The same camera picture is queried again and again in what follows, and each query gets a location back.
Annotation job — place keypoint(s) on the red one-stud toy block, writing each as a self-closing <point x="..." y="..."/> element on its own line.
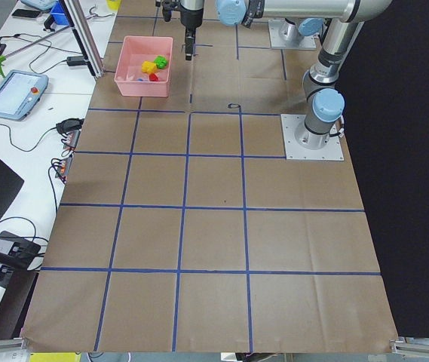
<point x="153" y="77"/>

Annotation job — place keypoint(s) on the green two-stud toy block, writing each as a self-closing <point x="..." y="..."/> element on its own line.
<point x="161" y="62"/>

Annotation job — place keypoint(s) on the teach pendant tablet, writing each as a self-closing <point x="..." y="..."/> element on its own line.
<point x="20" y="91"/>

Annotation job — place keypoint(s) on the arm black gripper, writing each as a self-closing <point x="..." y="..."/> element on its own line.
<point x="191" y="19"/>

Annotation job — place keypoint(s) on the pink plastic box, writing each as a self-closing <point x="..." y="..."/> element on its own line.
<point x="131" y="80"/>

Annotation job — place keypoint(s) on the black power adapter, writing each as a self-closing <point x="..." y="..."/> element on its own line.
<point x="75" y="61"/>

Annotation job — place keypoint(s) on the aluminium profile post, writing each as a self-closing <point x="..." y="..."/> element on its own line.
<point x="83" y="36"/>

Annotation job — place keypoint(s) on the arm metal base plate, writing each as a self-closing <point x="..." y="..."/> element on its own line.
<point x="285" y="36"/>
<point x="302" y="145"/>

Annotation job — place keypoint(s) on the blue storage bin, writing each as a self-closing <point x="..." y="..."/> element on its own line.
<point x="56" y="16"/>

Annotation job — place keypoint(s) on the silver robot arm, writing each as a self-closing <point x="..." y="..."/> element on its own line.
<point x="296" y="52"/>
<point x="233" y="13"/>

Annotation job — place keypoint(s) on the yellow two-stud toy block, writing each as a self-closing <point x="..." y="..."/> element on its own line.
<point x="149" y="67"/>

